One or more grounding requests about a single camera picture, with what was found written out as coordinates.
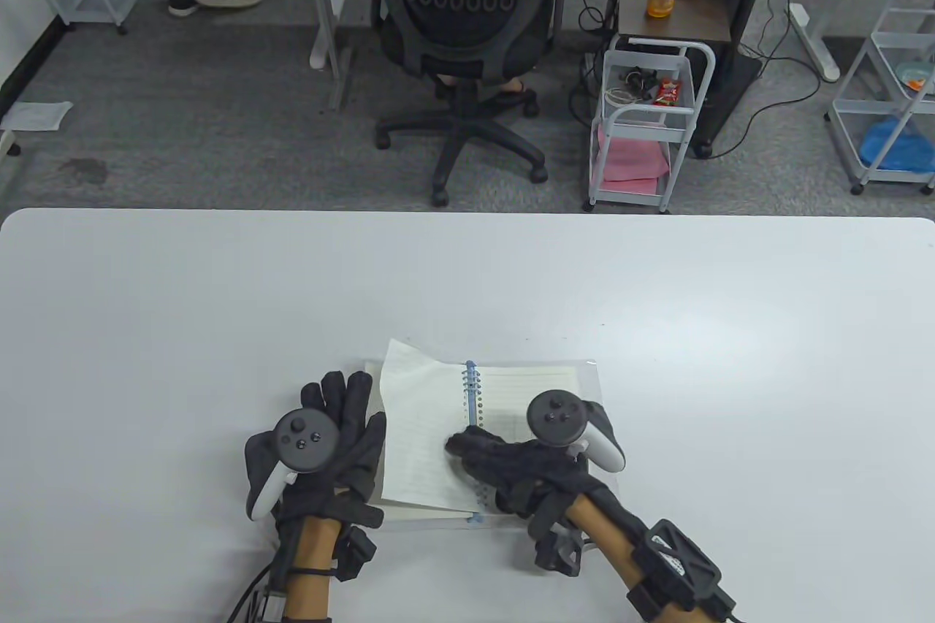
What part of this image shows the person's left forearm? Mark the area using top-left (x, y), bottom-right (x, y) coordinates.
top-left (281, 515), bottom-right (338, 623)

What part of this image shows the grey white left controller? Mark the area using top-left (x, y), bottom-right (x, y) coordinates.
top-left (246, 408), bottom-right (340, 521)

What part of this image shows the person's right hand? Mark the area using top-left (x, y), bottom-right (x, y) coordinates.
top-left (446, 427), bottom-right (611, 540)

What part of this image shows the black wrist sensor box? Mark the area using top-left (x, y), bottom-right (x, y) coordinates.
top-left (533, 532), bottom-right (585, 576)
top-left (335, 527), bottom-right (378, 584)

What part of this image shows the small white rolling cart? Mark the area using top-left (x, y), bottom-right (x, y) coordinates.
top-left (584, 35), bottom-right (717, 215)

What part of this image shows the grey white right controller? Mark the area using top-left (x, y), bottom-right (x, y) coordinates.
top-left (527, 389), bottom-right (626, 474)

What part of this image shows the black left wrist sensor box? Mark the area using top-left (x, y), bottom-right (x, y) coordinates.
top-left (335, 527), bottom-right (378, 584)

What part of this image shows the white desk leg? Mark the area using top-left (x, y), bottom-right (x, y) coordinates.
top-left (296, 0), bottom-right (355, 112)
top-left (787, 0), bottom-right (877, 83)

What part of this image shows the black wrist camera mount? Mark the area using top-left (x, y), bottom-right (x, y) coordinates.
top-left (627, 519), bottom-right (737, 623)

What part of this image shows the white paper on floor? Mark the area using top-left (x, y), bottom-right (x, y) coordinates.
top-left (0, 101), bottom-right (74, 133)

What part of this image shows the pink cloth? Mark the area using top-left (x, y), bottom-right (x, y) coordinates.
top-left (595, 125), bottom-right (671, 184)

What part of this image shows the grey white controller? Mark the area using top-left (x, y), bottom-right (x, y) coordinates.
top-left (527, 389), bottom-right (626, 474)
top-left (246, 408), bottom-right (340, 521)

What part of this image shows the blue plastic bag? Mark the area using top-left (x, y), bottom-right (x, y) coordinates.
top-left (858, 113), bottom-right (935, 171)

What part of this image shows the dark wooden side table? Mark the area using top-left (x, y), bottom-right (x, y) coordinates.
top-left (617, 0), bottom-right (764, 160)

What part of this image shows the black floor cable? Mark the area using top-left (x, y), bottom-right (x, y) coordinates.
top-left (701, 0), bottom-right (824, 160)

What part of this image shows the black left glove cable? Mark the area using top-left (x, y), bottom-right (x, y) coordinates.
top-left (225, 557), bottom-right (286, 623)

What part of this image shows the black right wrist sensor box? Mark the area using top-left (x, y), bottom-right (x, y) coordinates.
top-left (533, 532), bottom-right (585, 576)

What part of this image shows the black office chair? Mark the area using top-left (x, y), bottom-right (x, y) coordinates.
top-left (363, 0), bottom-right (565, 207)

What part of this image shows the person's left hand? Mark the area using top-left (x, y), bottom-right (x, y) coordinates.
top-left (245, 370), bottom-right (388, 529)

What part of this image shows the white spiral notebook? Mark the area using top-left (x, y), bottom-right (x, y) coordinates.
top-left (364, 338), bottom-right (606, 529)

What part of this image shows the tangled black cable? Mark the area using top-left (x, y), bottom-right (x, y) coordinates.
top-left (621, 66), bottom-right (658, 98)

